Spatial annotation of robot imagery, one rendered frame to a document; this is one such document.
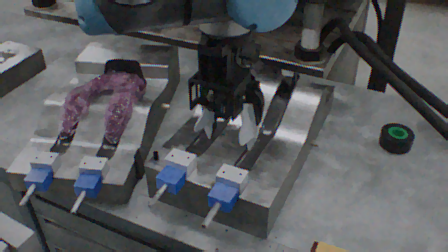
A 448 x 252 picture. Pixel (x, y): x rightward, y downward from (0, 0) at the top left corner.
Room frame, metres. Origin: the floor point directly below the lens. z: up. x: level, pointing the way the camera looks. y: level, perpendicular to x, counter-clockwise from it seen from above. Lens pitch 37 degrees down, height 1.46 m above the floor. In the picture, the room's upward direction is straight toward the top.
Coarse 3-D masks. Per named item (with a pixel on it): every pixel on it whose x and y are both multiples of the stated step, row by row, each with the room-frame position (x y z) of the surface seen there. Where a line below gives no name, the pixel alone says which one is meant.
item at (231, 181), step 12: (228, 168) 0.60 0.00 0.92; (216, 180) 0.58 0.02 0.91; (228, 180) 0.57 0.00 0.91; (240, 180) 0.57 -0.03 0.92; (216, 192) 0.55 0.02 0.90; (228, 192) 0.55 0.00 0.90; (240, 192) 0.56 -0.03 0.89; (216, 204) 0.53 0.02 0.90; (228, 204) 0.52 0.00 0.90; (204, 228) 0.48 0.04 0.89
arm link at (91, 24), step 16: (80, 0) 0.38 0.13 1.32; (96, 0) 0.39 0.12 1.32; (112, 0) 0.37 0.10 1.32; (128, 0) 0.36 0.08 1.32; (144, 0) 0.37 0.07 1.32; (160, 0) 0.39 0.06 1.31; (176, 0) 0.40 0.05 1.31; (80, 16) 0.39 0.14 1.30; (96, 16) 0.38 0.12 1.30; (112, 16) 0.39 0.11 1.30; (128, 16) 0.38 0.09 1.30; (144, 16) 0.39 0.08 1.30; (160, 16) 0.40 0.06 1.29; (176, 16) 0.41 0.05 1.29; (96, 32) 0.39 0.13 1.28; (112, 32) 0.39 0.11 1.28; (128, 32) 0.41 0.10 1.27
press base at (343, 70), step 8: (360, 16) 1.81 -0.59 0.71; (360, 24) 1.85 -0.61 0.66; (344, 48) 1.52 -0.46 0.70; (344, 56) 1.55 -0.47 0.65; (352, 56) 1.78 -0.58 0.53; (336, 64) 1.40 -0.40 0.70; (344, 64) 1.58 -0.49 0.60; (352, 64) 1.83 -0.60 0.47; (336, 72) 1.42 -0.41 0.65; (344, 72) 1.62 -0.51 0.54; (352, 72) 1.88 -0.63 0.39; (336, 80) 1.45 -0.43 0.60; (344, 80) 1.66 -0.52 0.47; (352, 80) 1.94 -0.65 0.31
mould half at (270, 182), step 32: (320, 96) 0.82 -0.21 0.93; (192, 128) 0.76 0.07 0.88; (288, 128) 0.75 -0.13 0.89; (320, 128) 0.86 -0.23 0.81; (160, 160) 0.65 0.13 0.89; (224, 160) 0.65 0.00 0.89; (288, 160) 0.66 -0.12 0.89; (192, 192) 0.59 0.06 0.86; (256, 192) 0.56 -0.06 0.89; (288, 192) 0.64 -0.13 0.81; (224, 224) 0.56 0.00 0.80; (256, 224) 0.53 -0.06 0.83
